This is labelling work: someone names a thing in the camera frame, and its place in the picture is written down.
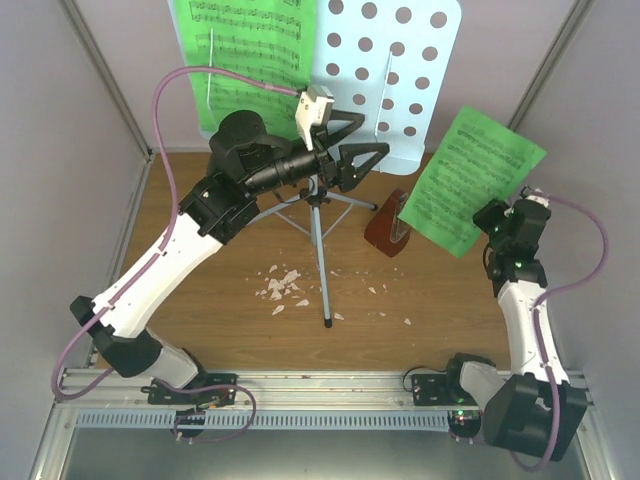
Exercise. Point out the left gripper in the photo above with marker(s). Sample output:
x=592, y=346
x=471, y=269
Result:
x=344, y=174

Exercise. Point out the wooden metronome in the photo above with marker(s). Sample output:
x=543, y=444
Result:
x=377, y=231

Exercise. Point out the light blue music stand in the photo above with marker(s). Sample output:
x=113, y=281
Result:
x=384, y=59

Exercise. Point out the green sheet music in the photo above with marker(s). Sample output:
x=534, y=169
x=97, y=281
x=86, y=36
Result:
x=478, y=160
x=268, y=41

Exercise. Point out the clear metronome cover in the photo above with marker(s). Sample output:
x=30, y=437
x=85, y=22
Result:
x=400, y=230

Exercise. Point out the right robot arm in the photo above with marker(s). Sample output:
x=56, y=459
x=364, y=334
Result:
x=534, y=411

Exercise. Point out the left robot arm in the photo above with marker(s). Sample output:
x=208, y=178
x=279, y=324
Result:
x=190, y=225

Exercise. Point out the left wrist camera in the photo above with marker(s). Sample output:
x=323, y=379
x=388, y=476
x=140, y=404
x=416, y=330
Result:
x=314, y=108

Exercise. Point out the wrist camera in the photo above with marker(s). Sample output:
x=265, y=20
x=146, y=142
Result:
x=314, y=108
x=535, y=195

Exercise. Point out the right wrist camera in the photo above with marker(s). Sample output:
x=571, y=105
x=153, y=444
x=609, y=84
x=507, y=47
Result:
x=535, y=195

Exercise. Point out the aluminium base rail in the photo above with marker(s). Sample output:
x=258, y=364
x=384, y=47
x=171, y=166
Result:
x=282, y=390

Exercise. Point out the grey slotted cable duct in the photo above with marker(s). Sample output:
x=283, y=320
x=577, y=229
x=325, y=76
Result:
x=436, y=421

